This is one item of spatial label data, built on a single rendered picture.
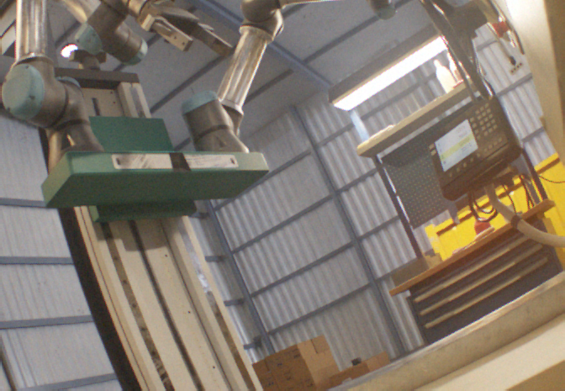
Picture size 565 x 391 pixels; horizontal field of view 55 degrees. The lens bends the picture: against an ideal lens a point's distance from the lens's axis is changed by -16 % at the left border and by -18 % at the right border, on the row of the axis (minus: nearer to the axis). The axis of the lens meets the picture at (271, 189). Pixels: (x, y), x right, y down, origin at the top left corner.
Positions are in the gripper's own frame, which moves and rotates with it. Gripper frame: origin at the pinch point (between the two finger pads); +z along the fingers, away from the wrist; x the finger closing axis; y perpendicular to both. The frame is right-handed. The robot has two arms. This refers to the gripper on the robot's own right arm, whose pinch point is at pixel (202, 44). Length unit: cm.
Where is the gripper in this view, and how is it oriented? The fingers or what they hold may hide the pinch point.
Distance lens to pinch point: 119.4
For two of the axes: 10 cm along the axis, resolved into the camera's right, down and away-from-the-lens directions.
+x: -4.8, 0.8, -8.7
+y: -5.1, 7.9, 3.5
